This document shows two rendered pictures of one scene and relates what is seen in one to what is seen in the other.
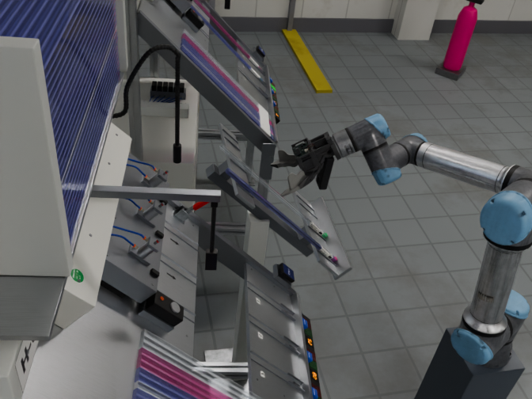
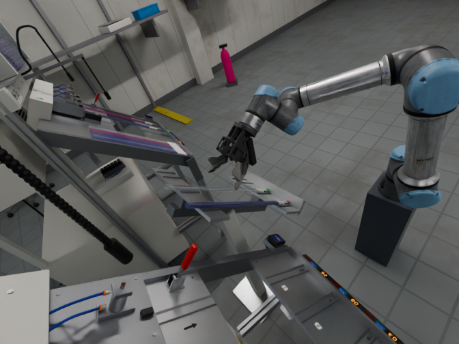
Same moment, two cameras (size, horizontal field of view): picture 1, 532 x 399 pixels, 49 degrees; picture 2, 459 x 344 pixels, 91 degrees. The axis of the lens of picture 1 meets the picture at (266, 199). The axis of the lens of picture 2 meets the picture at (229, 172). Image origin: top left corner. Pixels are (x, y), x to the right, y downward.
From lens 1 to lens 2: 0.93 m
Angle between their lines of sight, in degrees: 10
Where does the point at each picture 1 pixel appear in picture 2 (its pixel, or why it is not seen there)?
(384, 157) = (287, 112)
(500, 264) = (438, 129)
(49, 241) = not seen: outside the picture
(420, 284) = (298, 175)
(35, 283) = not seen: outside the picture
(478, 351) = (432, 198)
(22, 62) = not seen: outside the picture
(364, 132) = (262, 104)
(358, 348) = (301, 227)
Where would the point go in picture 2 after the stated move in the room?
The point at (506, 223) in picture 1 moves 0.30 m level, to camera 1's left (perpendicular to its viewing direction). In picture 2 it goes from (448, 90) to (350, 147)
